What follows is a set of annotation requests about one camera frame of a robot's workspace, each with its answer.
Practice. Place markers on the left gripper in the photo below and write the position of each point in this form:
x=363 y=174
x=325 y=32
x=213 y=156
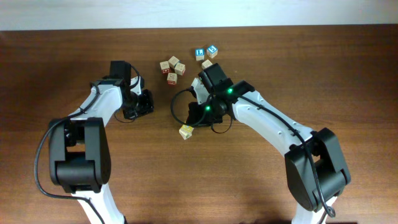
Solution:
x=146 y=105

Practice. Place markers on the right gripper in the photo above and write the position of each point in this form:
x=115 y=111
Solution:
x=195 y=115

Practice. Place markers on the wooden block green side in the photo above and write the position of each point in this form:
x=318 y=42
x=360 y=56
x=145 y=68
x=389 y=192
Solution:
x=185 y=133

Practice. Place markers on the wooden block yellow O side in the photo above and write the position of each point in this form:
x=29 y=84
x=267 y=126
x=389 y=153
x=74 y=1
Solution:
x=187 y=129

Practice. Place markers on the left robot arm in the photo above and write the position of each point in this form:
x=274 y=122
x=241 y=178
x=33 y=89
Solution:
x=79 y=157

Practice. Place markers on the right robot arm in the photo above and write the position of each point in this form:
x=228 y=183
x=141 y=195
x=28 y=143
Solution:
x=316 y=170

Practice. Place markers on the wooden block red bottom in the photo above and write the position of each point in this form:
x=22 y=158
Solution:
x=172 y=78

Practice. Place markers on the wooden block red C side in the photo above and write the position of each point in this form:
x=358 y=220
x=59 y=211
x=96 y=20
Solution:
x=165 y=67

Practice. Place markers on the plain wooden picture block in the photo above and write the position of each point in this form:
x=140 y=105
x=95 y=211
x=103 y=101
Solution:
x=180 y=69

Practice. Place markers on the wooden block blue side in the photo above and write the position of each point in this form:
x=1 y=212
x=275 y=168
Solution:
x=173 y=61

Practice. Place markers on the blue letter L block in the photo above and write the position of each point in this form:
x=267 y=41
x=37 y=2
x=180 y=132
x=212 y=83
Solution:
x=199 y=54

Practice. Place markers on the blue number 5 block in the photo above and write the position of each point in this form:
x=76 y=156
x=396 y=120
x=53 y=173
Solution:
x=212 y=51

